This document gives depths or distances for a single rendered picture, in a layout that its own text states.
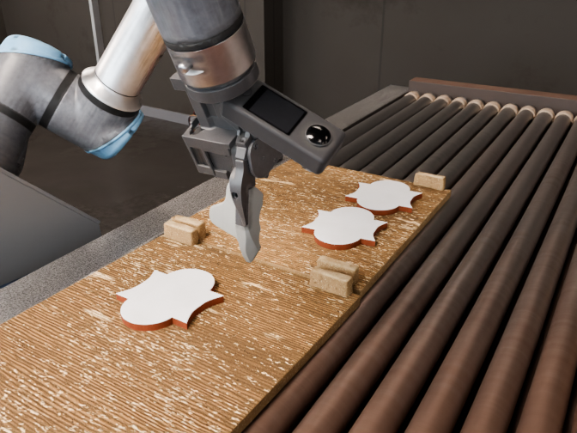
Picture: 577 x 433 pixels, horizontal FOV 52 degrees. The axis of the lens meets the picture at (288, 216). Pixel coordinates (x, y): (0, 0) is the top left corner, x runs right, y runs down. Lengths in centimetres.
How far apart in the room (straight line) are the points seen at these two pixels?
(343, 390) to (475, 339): 19
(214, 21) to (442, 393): 45
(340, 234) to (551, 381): 37
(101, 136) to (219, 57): 61
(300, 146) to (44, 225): 60
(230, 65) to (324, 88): 347
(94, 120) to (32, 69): 13
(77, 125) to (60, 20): 474
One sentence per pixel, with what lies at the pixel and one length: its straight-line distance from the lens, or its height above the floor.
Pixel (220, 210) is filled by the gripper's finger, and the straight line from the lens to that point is 64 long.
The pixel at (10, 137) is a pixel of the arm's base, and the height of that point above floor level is 106.
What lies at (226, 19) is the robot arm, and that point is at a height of 131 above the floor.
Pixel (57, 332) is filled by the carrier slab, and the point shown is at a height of 94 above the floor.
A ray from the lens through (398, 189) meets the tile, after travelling 111.
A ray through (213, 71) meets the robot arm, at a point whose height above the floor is 126.
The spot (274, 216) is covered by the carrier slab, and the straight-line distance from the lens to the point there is 102.
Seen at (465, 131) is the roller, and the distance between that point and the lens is 159.
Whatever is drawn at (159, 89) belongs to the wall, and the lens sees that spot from 503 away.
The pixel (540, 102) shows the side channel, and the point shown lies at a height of 93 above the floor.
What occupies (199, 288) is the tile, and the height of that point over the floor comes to 95.
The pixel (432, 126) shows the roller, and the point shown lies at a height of 91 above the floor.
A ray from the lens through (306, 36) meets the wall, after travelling 402.
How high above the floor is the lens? 137
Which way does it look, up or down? 25 degrees down
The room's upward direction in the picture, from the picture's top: straight up
